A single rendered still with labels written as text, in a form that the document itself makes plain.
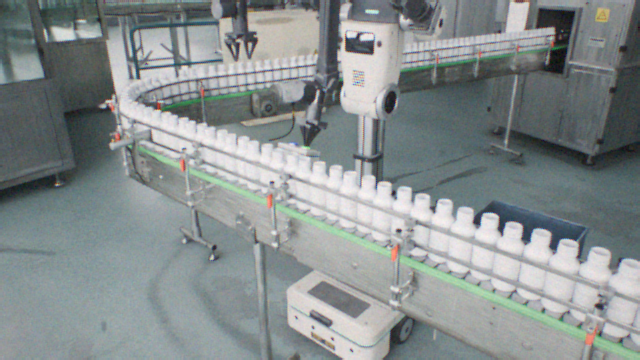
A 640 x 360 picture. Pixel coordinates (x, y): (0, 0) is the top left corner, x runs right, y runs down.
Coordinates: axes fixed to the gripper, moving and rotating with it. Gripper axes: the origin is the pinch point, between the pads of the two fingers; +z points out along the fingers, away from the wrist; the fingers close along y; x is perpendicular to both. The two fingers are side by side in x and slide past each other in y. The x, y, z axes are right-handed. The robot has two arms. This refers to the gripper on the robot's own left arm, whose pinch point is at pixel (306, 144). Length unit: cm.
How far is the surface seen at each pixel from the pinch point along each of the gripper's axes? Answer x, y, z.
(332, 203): -16.7, 28.1, 12.8
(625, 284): -19, 103, 7
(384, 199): -19, 46, 6
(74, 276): 8, -161, 117
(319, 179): -18.8, 23.0, 6.8
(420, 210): -19, 57, 6
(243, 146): -17.9, -12.5, 4.7
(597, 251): -16, 97, 2
